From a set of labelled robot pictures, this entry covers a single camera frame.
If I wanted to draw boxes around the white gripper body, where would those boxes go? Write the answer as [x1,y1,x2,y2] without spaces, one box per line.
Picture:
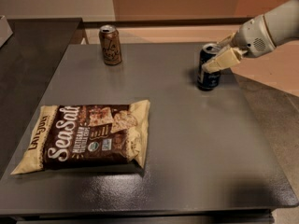
[234,15,276,58]

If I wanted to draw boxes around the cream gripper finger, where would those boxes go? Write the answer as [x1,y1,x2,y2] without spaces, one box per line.
[203,45,247,74]
[218,33,235,48]

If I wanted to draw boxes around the blue pepsi can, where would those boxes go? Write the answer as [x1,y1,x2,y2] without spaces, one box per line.
[197,43,221,91]

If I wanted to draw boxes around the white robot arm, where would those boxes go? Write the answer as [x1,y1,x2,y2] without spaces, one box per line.
[203,0,299,73]

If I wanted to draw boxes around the tan lacroix can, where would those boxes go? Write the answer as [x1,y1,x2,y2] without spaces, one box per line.
[99,24,122,65]

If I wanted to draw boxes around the sea salt chip bag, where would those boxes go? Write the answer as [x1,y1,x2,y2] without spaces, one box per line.
[12,100,150,175]

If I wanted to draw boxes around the grey object at left edge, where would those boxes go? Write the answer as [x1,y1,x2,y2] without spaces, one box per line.
[0,15,13,48]

